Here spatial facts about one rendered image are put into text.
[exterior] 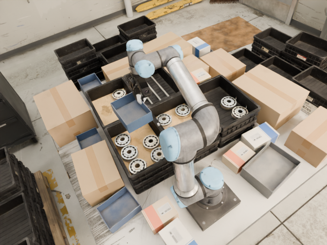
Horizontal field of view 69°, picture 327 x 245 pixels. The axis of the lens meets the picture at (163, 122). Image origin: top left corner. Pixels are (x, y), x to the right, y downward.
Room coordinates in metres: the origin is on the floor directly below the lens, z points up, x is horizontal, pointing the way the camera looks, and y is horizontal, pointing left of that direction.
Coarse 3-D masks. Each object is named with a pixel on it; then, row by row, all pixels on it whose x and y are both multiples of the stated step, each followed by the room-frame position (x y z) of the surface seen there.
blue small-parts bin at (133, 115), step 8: (128, 96) 1.01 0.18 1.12; (112, 104) 0.96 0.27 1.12; (120, 104) 0.98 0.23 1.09; (128, 104) 1.00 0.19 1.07; (136, 104) 0.99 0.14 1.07; (144, 104) 0.91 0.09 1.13; (120, 112) 0.94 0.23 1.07; (128, 112) 0.93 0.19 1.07; (136, 112) 0.92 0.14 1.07; (144, 112) 0.91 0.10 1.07; (120, 120) 0.87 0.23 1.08; (128, 120) 0.87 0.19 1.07; (136, 120) 0.81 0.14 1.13; (144, 120) 0.83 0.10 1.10; (152, 120) 0.85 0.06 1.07; (128, 128) 0.79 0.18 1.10; (136, 128) 0.80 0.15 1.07
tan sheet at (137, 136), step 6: (144, 126) 1.01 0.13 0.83; (126, 132) 0.98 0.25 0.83; (132, 132) 0.97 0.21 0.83; (138, 132) 0.97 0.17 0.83; (144, 132) 0.96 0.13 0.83; (150, 132) 0.95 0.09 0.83; (114, 138) 0.95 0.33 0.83; (132, 138) 0.93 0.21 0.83; (138, 138) 0.92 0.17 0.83; (114, 144) 0.90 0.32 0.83; (132, 144) 0.88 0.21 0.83; (138, 144) 0.87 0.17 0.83; (120, 150) 0.85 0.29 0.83; (138, 150) 0.83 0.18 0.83; (144, 150) 0.82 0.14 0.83; (138, 156) 0.79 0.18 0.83; (144, 156) 0.78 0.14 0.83; (126, 162) 0.75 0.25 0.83; (150, 162) 0.73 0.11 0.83
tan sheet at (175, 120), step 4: (184, 104) 1.16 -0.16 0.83; (168, 112) 1.11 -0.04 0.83; (172, 112) 1.10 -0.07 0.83; (172, 116) 1.07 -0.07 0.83; (176, 116) 1.06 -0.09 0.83; (172, 120) 1.03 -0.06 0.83; (176, 120) 1.03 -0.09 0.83; (180, 120) 1.02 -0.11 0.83; (184, 120) 1.02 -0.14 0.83; (172, 124) 0.99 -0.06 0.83; (176, 124) 0.99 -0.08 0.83; (164, 128) 0.97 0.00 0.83
